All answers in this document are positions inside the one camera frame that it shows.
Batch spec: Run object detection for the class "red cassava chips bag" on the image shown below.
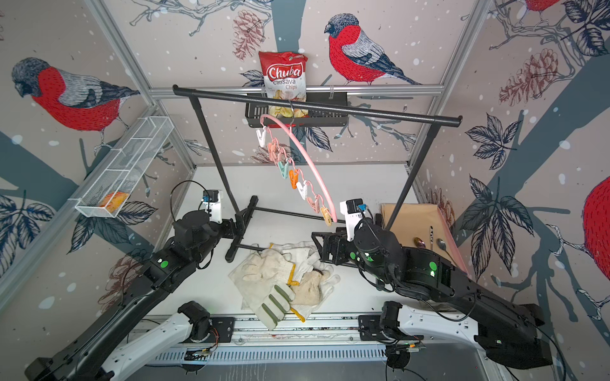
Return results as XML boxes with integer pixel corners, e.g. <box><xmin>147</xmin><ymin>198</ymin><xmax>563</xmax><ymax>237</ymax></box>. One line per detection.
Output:
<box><xmin>258</xmin><ymin>52</ymin><xmax>308</xmax><ymax>103</ymax></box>

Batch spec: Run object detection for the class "yellow clothespin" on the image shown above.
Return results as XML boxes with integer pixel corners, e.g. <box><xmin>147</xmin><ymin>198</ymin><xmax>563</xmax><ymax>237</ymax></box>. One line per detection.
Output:
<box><xmin>320</xmin><ymin>206</ymin><xmax>334</xmax><ymax>226</ymax></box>

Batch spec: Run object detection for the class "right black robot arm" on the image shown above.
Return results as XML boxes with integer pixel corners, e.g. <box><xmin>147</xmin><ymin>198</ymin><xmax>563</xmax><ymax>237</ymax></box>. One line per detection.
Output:
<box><xmin>311</xmin><ymin>218</ymin><xmax>553</xmax><ymax>369</ymax></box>

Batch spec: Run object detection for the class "black clothes rack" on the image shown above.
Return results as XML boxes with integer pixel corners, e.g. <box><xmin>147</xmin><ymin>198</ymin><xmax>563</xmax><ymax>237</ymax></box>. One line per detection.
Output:
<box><xmin>173</xmin><ymin>84</ymin><xmax>463</xmax><ymax>263</ymax></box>

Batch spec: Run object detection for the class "silver spoon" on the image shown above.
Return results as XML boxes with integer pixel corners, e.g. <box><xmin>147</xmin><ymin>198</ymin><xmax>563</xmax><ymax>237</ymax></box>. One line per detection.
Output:
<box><xmin>436</xmin><ymin>238</ymin><xmax>448</xmax><ymax>252</ymax></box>

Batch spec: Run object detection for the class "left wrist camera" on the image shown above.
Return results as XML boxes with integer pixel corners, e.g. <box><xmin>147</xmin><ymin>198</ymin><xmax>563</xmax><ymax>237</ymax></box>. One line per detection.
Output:
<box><xmin>200</xmin><ymin>190</ymin><xmax>223</xmax><ymax>224</ymax></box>

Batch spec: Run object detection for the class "green-striped leather glove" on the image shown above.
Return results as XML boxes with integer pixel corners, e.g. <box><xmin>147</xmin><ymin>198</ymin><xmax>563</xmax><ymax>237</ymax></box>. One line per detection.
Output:
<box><xmin>229</xmin><ymin>249</ymin><xmax>295</xmax><ymax>330</ymax></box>

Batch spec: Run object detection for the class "iridescent spoon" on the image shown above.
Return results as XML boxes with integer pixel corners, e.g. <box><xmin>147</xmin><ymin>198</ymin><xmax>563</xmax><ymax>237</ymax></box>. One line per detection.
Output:
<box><xmin>413</xmin><ymin>237</ymin><xmax>426</xmax><ymax>249</ymax></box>

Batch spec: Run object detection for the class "tan pink-edged placemat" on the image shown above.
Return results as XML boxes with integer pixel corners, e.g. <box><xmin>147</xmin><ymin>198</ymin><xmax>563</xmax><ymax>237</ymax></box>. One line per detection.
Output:
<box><xmin>368</xmin><ymin>204</ymin><xmax>472</xmax><ymax>299</ymax></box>

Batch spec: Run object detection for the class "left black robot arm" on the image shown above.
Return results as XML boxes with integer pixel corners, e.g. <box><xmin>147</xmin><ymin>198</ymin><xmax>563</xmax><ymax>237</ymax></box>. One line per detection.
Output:
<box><xmin>25</xmin><ymin>211</ymin><xmax>238</xmax><ymax>380</ymax></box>

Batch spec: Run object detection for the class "dark wall basket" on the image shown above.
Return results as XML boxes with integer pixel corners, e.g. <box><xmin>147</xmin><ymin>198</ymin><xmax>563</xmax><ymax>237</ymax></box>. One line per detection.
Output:
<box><xmin>245</xmin><ymin>93</ymin><xmax>349</xmax><ymax>128</ymax></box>

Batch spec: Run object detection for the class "white clothespin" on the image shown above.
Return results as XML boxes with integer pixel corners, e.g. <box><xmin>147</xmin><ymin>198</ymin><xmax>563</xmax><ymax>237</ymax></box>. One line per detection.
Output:
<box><xmin>256</xmin><ymin>126</ymin><xmax>268</xmax><ymax>148</ymax></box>

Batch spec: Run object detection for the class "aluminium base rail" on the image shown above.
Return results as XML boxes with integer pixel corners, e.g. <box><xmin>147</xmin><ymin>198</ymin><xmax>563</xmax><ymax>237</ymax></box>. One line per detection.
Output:
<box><xmin>99</xmin><ymin>313</ymin><xmax>497</xmax><ymax>367</ymax></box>

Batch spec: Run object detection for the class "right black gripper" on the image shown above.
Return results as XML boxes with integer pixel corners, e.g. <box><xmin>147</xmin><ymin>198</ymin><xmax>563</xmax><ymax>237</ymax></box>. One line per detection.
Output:
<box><xmin>310</xmin><ymin>227</ymin><xmax>397</xmax><ymax>287</ymax></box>

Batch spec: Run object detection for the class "orange snack packet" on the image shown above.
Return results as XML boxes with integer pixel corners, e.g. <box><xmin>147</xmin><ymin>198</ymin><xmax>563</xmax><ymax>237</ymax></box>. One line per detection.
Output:
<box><xmin>98</xmin><ymin>191</ymin><xmax>130</xmax><ymax>214</ymax></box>

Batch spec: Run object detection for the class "orange clothespin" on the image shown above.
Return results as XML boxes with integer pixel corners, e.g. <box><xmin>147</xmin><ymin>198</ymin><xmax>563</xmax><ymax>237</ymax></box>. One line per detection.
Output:
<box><xmin>288</xmin><ymin>170</ymin><xmax>300</xmax><ymax>190</ymax></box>

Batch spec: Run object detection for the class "white yellow-trim work glove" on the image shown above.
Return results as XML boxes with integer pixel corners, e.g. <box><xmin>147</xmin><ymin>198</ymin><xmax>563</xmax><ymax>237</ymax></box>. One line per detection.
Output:
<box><xmin>268</xmin><ymin>241</ymin><xmax>322</xmax><ymax>286</ymax></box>

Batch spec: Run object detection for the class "mint green clothespin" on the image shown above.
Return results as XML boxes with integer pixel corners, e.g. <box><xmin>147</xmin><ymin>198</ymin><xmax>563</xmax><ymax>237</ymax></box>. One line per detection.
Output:
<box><xmin>277</xmin><ymin>160</ymin><xmax>290</xmax><ymax>179</ymax></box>

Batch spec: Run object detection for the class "pink clip hanger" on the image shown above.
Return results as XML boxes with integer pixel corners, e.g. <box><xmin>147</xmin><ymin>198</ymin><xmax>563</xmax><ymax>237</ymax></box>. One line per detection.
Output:
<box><xmin>255</xmin><ymin>113</ymin><xmax>338</xmax><ymax>227</ymax></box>

